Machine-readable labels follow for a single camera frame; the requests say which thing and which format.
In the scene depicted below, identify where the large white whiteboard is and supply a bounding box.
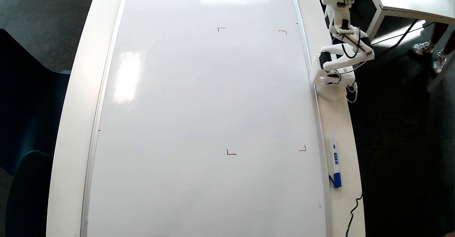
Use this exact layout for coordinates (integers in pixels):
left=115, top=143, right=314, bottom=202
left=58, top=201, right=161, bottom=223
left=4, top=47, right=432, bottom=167
left=81, top=0, right=333, bottom=237

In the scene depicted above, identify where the black cable on table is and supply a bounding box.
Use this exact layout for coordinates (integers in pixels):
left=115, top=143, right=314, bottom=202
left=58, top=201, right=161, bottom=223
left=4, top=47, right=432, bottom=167
left=345, top=193, right=363, bottom=237

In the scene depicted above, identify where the dark blue chair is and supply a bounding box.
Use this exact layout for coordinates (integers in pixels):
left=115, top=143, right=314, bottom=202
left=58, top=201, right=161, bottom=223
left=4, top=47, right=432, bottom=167
left=0, top=28, right=72, bottom=176
left=5, top=151, right=54, bottom=237

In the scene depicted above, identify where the thin black floor cable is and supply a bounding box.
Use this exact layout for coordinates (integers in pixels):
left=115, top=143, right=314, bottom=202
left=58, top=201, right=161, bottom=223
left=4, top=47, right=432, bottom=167
left=370, top=19, right=436, bottom=47

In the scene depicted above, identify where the white sneaker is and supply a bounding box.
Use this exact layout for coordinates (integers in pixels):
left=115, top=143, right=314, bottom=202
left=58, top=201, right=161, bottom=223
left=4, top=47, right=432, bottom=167
left=412, top=41, right=436, bottom=56
left=433, top=51, right=448, bottom=75

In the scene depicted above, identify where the white cable at base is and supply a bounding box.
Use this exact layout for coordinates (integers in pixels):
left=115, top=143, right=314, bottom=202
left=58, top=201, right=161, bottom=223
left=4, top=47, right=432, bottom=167
left=346, top=82, right=359, bottom=104

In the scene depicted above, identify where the blue and white marker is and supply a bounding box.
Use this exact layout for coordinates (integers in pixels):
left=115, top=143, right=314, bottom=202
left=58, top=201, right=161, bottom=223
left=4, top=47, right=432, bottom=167
left=327, top=134, right=343, bottom=189

